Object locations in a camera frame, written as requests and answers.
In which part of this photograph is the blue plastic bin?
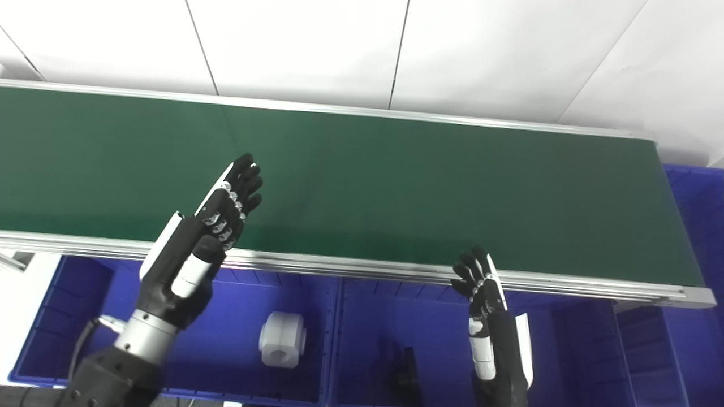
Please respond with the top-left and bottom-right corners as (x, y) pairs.
(327, 276), (624, 407)
(8, 254), (341, 405)
(613, 164), (724, 407)

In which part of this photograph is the white cylindrical plastic part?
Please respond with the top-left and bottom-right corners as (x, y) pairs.
(258, 311), (308, 369)

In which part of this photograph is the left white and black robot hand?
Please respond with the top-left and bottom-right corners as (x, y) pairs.
(138, 152), (264, 332)

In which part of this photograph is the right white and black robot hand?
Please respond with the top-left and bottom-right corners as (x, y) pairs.
(450, 245), (535, 407)

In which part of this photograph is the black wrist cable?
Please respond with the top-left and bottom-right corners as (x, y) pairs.
(67, 315), (126, 382)

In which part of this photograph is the white side table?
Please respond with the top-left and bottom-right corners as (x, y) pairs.
(0, 252), (62, 387)

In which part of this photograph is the green conveyor belt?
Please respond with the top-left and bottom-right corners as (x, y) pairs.
(0, 79), (718, 309)
(0, 86), (705, 288)

